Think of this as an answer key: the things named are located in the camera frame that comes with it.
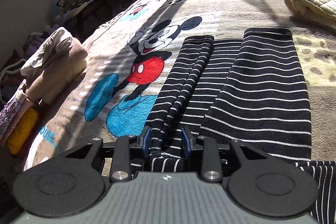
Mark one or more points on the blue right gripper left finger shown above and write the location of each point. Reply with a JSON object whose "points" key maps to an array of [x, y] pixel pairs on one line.
{"points": [[143, 141]]}

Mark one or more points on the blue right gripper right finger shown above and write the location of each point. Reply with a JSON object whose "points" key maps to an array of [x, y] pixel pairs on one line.
{"points": [[188, 142]]}

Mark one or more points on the navy white striped shirt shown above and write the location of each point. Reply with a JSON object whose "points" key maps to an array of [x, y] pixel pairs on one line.
{"points": [[251, 89]]}

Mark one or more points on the stack of folded clothes left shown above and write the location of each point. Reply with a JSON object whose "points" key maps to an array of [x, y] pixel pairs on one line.
{"points": [[54, 65]]}

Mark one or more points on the Mickey Mouse fleece blanket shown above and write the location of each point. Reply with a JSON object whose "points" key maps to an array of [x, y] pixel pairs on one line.
{"points": [[130, 57]]}

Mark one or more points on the folded cream quilted blanket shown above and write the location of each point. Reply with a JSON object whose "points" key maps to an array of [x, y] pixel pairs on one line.
{"points": [[320, 12]]}

